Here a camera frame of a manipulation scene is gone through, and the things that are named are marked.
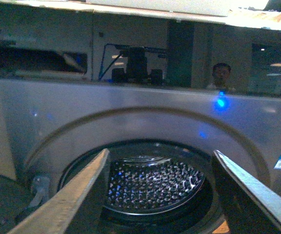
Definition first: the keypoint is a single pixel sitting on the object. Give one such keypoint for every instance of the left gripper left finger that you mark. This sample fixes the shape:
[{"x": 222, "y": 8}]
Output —
[{"x": 77, "y": 207}]

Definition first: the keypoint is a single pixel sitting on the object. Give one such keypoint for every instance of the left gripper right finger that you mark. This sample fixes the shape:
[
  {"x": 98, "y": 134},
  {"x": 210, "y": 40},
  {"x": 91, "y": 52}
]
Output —
[{"x": 248, "y": 205}]

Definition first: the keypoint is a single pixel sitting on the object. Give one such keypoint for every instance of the grey front-load washing machine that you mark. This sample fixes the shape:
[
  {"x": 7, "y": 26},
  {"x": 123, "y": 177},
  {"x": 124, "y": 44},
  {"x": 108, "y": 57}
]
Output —
[{"x": 161, "y": 90}]

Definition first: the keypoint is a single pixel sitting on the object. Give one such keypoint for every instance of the washing machine door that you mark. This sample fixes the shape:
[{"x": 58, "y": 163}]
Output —
[{"x": 13, "y": 199}]

